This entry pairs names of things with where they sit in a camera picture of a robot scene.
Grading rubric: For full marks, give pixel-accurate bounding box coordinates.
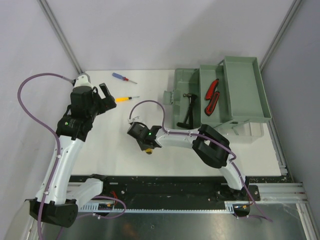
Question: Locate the yellow utility knife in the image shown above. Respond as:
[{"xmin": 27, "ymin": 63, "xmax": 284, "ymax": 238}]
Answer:
[{"xmin": 145, "ymin": 148, "xmax": 153, "ymax": 155}]

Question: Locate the yellow handled screwdriver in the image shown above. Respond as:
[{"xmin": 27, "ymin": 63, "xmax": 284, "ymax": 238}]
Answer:
[{"xmin": 115, "ymin": 96, "xmax": 139, "ymax": 103}]

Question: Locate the blue handled screwdriver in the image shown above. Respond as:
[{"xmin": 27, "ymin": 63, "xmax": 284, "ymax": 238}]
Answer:
[{"xmin": 112, "ymin": 72, "xmax": 138, "ymax": 85}]

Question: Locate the black hacksaw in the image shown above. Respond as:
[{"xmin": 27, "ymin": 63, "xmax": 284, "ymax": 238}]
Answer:
[{"xmin": 177, "ymin": 95, "xmax": 197, "ymax": 130}]

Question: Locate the small steel claw hammer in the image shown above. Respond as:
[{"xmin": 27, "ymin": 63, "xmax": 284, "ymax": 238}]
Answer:
[{"xmin": 183, "ymin": 93, "xmax": 198, "ymax": 129}]

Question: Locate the red black utility knife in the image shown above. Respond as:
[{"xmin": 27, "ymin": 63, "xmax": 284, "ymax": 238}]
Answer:
[{"xmin": 204, "ymin": 91, "xmax": 220, "ymax": 117}]

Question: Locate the green toolbox with clear lid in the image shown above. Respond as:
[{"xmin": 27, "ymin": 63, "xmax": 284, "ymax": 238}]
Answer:
[{"xmin": 163, "ymin": 56, "xmax": 272, "ymax": 143}]

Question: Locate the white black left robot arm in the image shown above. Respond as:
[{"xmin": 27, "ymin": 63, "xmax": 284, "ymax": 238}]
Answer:
[{"xmin": 29, "ymin": 83, "xmax": 117, "ymax": 228}]

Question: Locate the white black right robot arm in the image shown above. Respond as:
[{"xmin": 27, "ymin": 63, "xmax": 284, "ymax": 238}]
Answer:
[{"xmin": 127, "ymin": 121, "xmax": 249, "ymax": 201}]

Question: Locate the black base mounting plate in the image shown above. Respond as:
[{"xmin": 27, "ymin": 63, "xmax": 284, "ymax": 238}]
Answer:
[{"xmin": 69, "ymin": 174, "xmax": 260, "ymax": 201}]

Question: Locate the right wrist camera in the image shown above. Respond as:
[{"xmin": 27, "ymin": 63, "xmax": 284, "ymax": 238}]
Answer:
[{"xmin": 128, "ymin": 116, "xmax": 140, "ymax": 124}]

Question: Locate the aluminium frame post left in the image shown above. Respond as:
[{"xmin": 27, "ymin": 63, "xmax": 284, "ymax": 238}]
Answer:
[{"xmin": 37, "ymin": 0, "xmax": 84, "ymax": 75}]

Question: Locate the aluminium frame post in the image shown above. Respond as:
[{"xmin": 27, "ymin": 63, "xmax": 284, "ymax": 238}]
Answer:
[
  {"xmin": 37, "ymin": 0, "xmax": 84, "ymax": 75},
  {"xmin": 259, "ymin": 0, "xmax": 304, "ymax": 73}
]

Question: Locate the grey slotted cable duct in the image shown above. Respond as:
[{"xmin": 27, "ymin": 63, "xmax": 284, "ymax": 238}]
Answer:
[{"xmin": 78, "ymin": 201, "xmax": 251, "ymax": 214}]

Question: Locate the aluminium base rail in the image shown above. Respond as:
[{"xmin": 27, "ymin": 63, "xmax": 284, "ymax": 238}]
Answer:
[{"xmin": 256, "ymin": 183, "xmax": 308, "ymax": 203}]

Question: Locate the aluminium frame post right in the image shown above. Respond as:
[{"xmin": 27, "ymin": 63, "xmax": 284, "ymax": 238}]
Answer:
[{"xmin": 259, "ymin": 0, "xmax": 304, "ymax": 73}]

